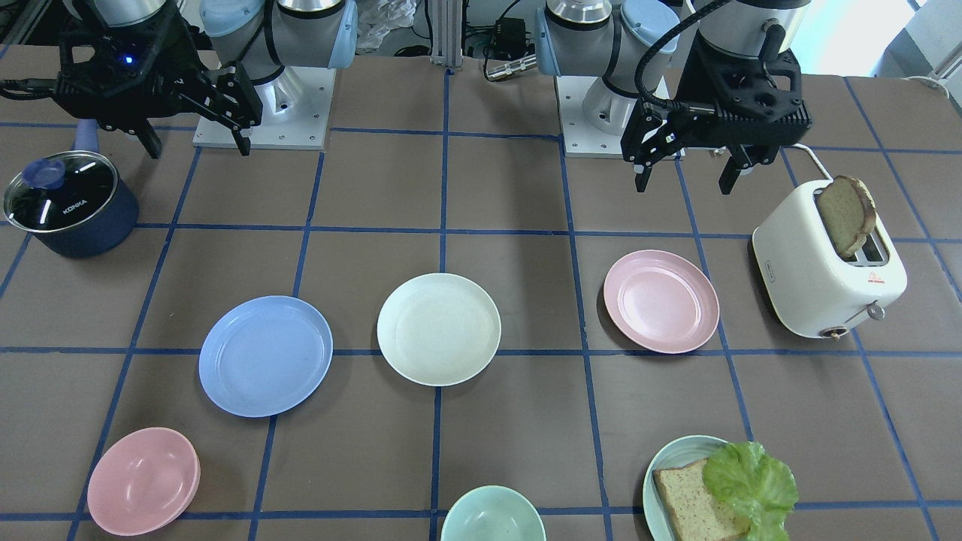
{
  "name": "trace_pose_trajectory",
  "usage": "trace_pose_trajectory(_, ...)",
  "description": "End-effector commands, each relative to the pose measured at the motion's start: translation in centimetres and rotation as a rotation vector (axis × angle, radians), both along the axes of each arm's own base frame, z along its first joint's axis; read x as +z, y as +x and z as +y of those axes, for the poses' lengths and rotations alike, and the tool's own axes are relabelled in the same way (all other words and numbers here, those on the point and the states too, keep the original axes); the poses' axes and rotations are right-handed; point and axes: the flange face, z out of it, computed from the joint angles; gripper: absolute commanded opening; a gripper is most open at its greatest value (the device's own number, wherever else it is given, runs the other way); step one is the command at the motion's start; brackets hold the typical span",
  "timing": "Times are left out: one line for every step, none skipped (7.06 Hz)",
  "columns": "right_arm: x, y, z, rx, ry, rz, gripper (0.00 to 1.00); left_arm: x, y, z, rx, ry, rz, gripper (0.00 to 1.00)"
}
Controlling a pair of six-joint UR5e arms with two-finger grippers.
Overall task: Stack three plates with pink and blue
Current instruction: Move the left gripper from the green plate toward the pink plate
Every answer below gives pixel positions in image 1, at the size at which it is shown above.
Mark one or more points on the toast slice in toaster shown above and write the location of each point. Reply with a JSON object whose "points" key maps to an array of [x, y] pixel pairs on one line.
{"points": [[848, 212]]}

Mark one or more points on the green lettuce leaf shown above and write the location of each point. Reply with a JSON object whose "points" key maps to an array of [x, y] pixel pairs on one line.
{"points": [[755, 486]]}

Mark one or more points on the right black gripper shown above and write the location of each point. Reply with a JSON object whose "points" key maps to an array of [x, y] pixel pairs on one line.
{"points": [[174, 52]]}

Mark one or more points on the dark blue saucepan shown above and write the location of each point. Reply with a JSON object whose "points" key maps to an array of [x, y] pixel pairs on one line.
{"points": [[110, 227]]}

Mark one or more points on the pink plate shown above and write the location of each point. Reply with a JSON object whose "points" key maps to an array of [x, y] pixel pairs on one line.
{"points": [[661, 301]]}

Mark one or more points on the pink bowl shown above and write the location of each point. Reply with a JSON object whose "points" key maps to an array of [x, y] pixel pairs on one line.
{"points": [[143, 482]]}

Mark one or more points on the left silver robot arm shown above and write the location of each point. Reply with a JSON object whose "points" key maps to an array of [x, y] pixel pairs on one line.
{"points": [[640, 48]]}

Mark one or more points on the cream white plate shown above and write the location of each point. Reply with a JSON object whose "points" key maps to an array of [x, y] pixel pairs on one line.
{"points": [[439, 329]]}

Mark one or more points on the white toaster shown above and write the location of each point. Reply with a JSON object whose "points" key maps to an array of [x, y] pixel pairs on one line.
{"points": [[814, 292]]}

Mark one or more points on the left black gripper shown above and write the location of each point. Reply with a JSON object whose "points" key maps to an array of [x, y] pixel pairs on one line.
{"points": [[693, 79]]}

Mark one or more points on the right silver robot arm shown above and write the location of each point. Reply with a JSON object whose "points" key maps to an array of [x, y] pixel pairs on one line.
{"points": [[265, 37]]}

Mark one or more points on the blue plate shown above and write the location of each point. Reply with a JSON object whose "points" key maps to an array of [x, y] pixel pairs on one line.
{"points": [[265, 356]]}

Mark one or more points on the mint green bowl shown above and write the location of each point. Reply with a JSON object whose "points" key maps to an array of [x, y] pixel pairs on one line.
{"points": [[493, 512]]}

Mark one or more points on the aluminium frame post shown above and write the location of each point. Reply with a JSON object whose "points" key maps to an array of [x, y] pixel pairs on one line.
{"points": [[447, 21]]}

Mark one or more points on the bread slice on plate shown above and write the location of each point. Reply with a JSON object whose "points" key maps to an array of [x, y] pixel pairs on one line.
{"points": [[694, 514]]}

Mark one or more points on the green plate with food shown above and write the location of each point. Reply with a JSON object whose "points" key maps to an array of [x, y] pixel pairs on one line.
{"points": [[678, 453]]}

